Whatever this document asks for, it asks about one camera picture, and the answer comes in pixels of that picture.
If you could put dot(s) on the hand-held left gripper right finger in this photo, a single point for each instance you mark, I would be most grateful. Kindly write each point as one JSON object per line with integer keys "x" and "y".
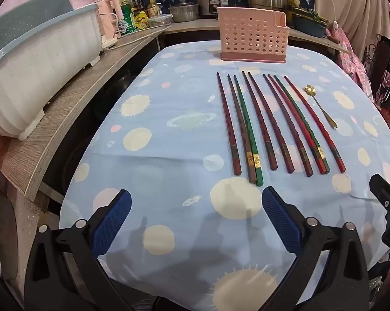
{"x": 280, "y": 220}

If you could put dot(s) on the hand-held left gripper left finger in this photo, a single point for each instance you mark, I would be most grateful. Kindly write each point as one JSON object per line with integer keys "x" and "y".
{"x": 112, "y": 220}

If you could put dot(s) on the green chopstick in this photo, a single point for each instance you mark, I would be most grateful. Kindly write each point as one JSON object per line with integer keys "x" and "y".
{"x": 301, "y": 123}
{"x": 247, "y": 129}

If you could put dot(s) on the brown chopstick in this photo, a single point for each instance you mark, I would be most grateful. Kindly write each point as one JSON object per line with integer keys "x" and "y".
{"x": 238, "y": 116}

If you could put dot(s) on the pink perforated utensil basket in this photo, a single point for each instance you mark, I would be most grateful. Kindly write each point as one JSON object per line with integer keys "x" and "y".
{"x": 251, "y": 35}

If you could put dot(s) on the blue planet print tablecloth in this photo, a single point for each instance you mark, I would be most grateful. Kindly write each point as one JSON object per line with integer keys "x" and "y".
{"x": 169, "y": 155}

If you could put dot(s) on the dark red chopstick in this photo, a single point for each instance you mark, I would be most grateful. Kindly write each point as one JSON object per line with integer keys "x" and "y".
{"x": 287, "y": 124}
{"x": 227, "y": 123}
{"x": 269, "y": 120}
{"x": 259, "y": 120}

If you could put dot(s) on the grey wooden counter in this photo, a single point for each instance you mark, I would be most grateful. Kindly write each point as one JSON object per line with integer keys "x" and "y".
{"x": 68, "y": 103}

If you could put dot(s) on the golden flower spoon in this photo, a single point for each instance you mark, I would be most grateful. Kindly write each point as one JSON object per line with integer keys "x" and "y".
{"x": 309, "y": 88}

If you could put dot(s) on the pink floral cloth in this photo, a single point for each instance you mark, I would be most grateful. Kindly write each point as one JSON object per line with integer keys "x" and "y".
{"x": 347, "y": 55}

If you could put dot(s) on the white dish box blue lid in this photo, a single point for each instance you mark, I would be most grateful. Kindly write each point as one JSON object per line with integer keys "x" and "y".
{"x": 36, "y": 71}

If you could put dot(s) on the white blender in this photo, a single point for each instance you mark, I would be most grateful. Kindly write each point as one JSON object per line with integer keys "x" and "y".
{"x": 109, "y": 42}

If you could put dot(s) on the blue basin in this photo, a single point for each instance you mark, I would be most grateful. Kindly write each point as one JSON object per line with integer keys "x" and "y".
{"x": 310, "y": 26}

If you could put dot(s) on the beige curtain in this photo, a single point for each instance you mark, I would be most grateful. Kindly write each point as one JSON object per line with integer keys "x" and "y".
{"x": 353, "y": 3}

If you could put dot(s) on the green can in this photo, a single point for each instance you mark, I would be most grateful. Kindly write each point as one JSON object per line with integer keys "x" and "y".
{"x": 126, "y": 22}

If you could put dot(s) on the yellow packet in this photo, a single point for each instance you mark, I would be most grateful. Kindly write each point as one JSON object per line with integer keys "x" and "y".
{"x": 141, "y": 17}

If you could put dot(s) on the clear food container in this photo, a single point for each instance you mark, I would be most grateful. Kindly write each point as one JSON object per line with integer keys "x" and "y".
{"x": 160, "y": 21}

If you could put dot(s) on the pink electric kettle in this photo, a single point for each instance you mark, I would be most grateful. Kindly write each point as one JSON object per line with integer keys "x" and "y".
{"x": 109, "y": 13}

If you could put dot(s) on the light stone counter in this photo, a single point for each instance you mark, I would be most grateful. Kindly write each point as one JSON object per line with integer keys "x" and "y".
{"x": 195, "y": 26}

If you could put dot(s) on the yellow loofah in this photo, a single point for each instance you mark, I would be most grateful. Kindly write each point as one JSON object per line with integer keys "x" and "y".
{"x": 293, "y": 0}

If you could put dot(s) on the yellow pump soap bottle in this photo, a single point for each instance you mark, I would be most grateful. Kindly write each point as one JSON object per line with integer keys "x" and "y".
{"x": 154, "y": 8}

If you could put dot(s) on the dark sauce bottle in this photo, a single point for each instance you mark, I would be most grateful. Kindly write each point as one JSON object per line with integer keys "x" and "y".
{"x": 139, "y": 1}

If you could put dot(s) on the steel pot with lid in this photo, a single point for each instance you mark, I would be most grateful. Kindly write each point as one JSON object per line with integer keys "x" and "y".
{"x": 183, "y": 11}

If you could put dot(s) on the steel rice cooker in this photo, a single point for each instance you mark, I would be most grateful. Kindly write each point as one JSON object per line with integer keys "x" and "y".
{"x": 212, "y": 1}

